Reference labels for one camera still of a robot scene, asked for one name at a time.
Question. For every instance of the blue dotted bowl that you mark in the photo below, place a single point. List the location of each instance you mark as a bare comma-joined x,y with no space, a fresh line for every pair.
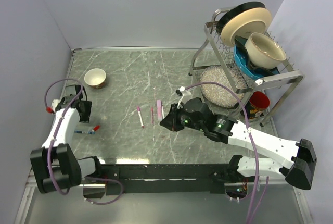
243,62

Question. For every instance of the speckled glass plate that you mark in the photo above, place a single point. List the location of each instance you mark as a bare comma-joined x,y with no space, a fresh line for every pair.
214,93

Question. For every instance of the metal dish rack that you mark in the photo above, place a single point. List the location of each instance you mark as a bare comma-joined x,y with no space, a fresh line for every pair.
239,81

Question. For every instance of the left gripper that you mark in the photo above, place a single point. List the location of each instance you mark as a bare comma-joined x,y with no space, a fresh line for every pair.
85,118

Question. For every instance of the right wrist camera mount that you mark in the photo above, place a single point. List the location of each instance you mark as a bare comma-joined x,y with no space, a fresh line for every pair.
184,94

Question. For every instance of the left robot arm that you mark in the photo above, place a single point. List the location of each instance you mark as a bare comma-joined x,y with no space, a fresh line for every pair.
54,165

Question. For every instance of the black base bar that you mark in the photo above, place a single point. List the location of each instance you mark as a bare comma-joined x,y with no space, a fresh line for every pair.
167,178

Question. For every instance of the pink highlighter pen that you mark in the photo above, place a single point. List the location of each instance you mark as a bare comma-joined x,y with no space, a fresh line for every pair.
159,110

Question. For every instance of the cream ceramic bowl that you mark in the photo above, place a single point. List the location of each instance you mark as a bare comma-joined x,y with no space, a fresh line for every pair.
263,51

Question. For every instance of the red black mug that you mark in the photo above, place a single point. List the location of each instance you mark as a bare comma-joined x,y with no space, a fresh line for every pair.
257,104

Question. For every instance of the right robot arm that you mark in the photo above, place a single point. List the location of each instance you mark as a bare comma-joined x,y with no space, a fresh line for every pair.
295,161

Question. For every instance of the white marker pen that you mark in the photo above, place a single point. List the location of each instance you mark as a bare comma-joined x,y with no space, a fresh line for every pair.
163,114
140,117

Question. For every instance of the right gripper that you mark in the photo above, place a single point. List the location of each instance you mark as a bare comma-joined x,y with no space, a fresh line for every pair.
171,121

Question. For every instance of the large cream plate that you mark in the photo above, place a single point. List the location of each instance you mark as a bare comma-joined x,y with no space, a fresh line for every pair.
244,24

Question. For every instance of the small white bowl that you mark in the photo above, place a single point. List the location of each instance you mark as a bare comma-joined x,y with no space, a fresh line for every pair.
95,78

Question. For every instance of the black plate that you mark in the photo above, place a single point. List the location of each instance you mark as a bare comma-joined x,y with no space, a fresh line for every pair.
236,11

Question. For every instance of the aluminium frame rail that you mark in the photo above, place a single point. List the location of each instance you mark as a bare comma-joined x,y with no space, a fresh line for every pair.
290,177

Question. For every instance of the blue pen refill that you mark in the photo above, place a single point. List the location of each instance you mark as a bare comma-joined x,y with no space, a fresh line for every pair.
84,132

